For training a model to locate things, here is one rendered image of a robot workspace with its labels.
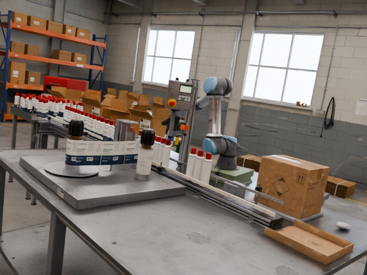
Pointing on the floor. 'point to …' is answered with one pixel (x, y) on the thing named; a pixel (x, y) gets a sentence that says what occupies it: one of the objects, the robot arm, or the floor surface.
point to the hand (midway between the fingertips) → (169, 139)
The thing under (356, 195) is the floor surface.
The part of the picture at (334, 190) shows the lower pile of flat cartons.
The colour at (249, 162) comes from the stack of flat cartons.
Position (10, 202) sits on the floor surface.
